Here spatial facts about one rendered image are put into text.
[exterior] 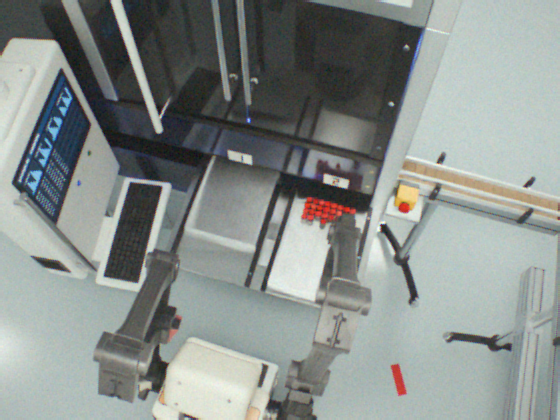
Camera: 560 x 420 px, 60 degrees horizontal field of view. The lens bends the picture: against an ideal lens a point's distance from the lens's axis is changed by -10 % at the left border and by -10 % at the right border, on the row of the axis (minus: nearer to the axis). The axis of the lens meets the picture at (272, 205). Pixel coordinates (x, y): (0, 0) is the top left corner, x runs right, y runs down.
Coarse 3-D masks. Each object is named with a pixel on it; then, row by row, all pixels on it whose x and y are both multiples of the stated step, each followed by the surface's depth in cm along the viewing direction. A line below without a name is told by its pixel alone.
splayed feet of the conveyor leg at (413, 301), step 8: (384, 224) 276; (384, 232) 274; (392, 232) 272; (392, 240) 268; (400, 248) 265; (408, 256) 262; (400, 264) 262; (408, 264) 261; (408, 272) 260; (408, 280) 260; (408, 288) 261; (416, 296) 259; (408, 304) 264; (416, 304) 264
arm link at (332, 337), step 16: (336, 288) 102; (352, 288) 103; (336, 304) 101; (352, 304) 101; (320, 320) 100; (336, 320) 100; (352, 320) 100; (320, 336) 100; (336, 336) 100; (352, 336) 100; (320, 352) 105; (336, 352) 102; (304, 368) 121; (320, 368) 113; (288, 384) 129; (320, 384) 126
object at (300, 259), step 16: (288, 224) 188; (288, 240) 187; (304, 240) 187; (320, 240) 187; (288, 256) 184; (304, 256) 184; (320, 256) 184; (272, 272) 180; (288, 272) 182; (304, 272) 182; (320, 272) 182; (288, 288) 177; (304, 288) 179
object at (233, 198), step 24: (216, 168) 200; (240, 168) 200; (264, 168) 200; (216, 192) 196; (240, 192) 195; (264, 192) 195; (192, 216) 192; (216, 216) 191; (240, 216) 191; (264, 216) 188; (240, 240) 186
